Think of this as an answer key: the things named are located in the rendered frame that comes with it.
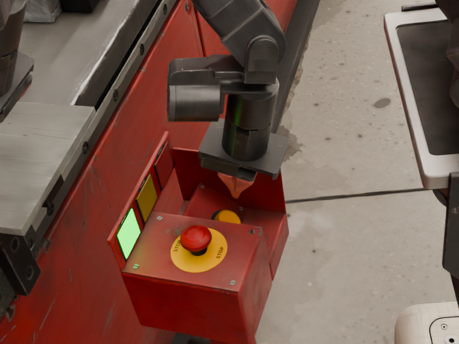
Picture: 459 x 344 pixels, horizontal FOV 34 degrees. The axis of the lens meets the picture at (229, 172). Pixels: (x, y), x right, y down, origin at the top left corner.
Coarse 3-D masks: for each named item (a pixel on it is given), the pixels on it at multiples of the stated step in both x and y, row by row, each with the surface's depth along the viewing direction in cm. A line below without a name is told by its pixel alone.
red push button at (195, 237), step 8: (184, 232) 93; (192, 232) 93; (200, 232) 93; (208, 232) 93; (184, 240) 92; (192, 240) 92; (200, 240) 92; (208, 240) 92; (192, 248) 92; (200, 248) 92
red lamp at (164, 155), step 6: (168, 150) 103; (162, 156) 101; (168, 156) 103; (156, 162) 100; (162, 162) 101; (168, 162) 103; (156, 168) 100; (162, 168) 101; (168, 168) 103; (162, 174) 102; (168, 174) 104; (162, 180) 102; (162, 186) 102
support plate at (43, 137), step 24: (24, 120) 82; (48, 120) 82; (72, 120) 81; (0, 144) 80; (24, 144) 79; (48, 144) 79; (72, 144) 78; (0, 168) 77; (24, 168) 77; (48, 168) 76; (0, 192) 74; (24, 192) 74; (48, 192) 75; (0, 216) 72; (24, 216) 72
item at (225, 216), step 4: (220, 212) 105; (224, 212) 105; (228, 212) 105; (232, 212) 106; (216, 216) 105; (220, 216) 104; (224, 216) 105; (228, 216) 105; (232, 216) 105; (236, 216) 106; (220, 220) 104; (224, 220) 104; (228, 220) 105; (232, 220) 105; (236, 220) 105
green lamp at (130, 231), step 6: (132, 210) 94; (132, 216) 94; (126, 222) 93; (132, 222) 94; (126, 228) 93; (132, 228) 95; (138, 228) 96; (120, 234) 92; (126, 234) 93; (132, 234) 95; (138, 234) 97; (120, 240) 92; (126, 240) 93; (132, 240) 95; (126, 246) 94; (132, 246) 95; (126, 252) 94; (126, 258) 94
